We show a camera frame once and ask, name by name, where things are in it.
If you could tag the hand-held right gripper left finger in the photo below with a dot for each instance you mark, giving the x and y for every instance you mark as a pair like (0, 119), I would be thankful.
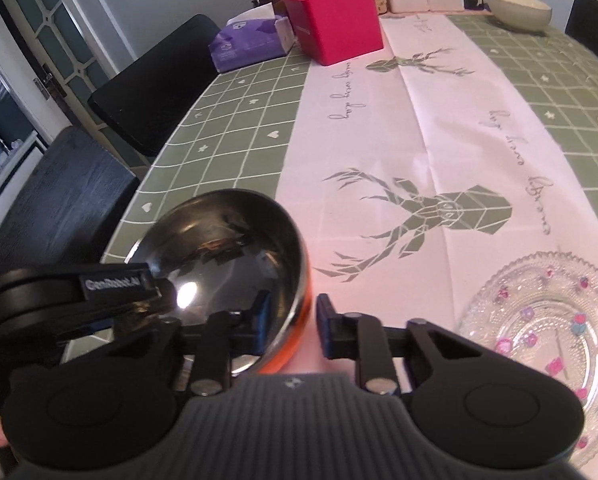
(265, 310)

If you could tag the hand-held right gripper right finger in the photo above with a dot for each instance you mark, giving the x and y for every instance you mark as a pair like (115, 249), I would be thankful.
(325, 325)

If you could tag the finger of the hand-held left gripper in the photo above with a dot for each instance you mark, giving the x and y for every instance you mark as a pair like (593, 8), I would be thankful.
(164, 292)

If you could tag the stainless steel bowl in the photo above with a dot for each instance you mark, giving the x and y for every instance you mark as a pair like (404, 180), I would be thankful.
(229, 240)

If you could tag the pink flowered glass plate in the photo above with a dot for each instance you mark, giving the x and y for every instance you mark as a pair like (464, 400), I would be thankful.
(539, 320)

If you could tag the black wooden chair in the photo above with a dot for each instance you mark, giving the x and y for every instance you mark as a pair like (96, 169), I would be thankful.
(54, 195)
(149, 90)
(594, 25)

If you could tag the green checked deer tablecloth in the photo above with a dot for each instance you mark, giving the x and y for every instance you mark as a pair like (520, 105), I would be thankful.
(239, 125)

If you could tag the purple tissue pack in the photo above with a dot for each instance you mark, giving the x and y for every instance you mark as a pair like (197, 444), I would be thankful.
(249, 42)

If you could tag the glass paned door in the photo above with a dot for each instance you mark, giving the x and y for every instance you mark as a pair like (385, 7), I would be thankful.
(54, 15)

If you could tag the pink box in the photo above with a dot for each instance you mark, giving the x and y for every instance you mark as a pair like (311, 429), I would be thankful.
(336, 22)

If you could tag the small wooden speaker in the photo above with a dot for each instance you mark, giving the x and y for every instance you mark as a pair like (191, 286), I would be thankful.
(380, 1)

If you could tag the white ceramic bowl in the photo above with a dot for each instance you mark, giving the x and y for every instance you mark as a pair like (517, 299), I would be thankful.
(519, 10)

